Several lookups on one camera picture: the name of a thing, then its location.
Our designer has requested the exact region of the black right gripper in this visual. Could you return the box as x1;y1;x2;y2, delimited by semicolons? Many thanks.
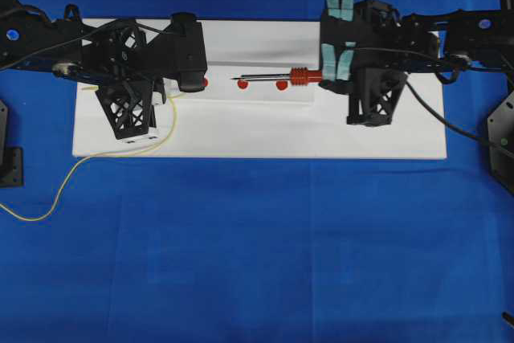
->
319;0;400;95

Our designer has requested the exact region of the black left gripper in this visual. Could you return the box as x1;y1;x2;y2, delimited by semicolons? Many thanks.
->
80;12;207;92

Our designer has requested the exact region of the red handled soldering iron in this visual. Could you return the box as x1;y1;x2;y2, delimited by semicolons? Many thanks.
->
232;67;323;91

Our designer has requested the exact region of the yellow solder wire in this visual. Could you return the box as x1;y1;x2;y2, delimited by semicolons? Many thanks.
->
0;85;186;223

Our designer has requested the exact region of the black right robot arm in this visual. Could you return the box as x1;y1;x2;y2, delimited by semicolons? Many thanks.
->
320;0;513;94

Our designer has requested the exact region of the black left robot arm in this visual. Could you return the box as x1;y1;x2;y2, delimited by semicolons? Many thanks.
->
1;0;207;92

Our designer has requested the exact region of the white strip with red dots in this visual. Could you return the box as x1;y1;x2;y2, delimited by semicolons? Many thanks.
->
180;62;315;104

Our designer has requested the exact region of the white rectangular board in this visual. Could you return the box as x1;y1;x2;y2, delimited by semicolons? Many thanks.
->
72;20;447;160

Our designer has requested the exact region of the blue table cloth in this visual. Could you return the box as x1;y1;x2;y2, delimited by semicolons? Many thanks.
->
1;0;513;342

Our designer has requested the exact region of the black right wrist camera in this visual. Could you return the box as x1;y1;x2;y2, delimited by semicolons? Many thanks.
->
346;67;408;127

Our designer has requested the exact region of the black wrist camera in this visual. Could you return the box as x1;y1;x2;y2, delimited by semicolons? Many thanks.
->
96;79;166;143
346;67;408;127

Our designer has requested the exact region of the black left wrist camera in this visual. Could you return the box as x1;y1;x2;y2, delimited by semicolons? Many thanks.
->
96;79;166;143

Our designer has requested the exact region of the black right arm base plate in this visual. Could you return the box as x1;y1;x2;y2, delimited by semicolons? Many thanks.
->
487;92;513;194

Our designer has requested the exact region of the black soldering iron cable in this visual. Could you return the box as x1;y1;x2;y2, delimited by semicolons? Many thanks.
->
403;77;514;149

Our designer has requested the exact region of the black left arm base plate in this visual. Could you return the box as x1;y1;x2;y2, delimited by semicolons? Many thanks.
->
0;101;24;189

